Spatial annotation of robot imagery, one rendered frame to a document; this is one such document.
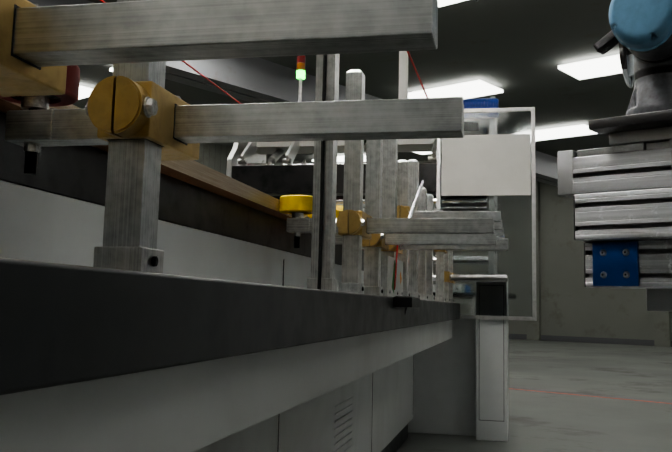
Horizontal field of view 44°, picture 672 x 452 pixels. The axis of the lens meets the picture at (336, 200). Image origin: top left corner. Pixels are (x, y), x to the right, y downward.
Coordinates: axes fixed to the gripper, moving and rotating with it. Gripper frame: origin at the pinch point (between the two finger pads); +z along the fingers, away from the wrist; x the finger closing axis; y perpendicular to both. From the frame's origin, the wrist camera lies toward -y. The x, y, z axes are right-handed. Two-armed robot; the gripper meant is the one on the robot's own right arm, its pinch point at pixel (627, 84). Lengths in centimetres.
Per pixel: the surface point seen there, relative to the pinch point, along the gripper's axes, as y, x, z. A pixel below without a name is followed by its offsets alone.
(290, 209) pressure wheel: -34, -101, 44
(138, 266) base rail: 28, -184, 61
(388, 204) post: -45, -52, 37
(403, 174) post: -56, -30, 25
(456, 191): -151, 150, 2
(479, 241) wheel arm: -13, -59, 49
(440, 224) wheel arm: -7, -84, 47
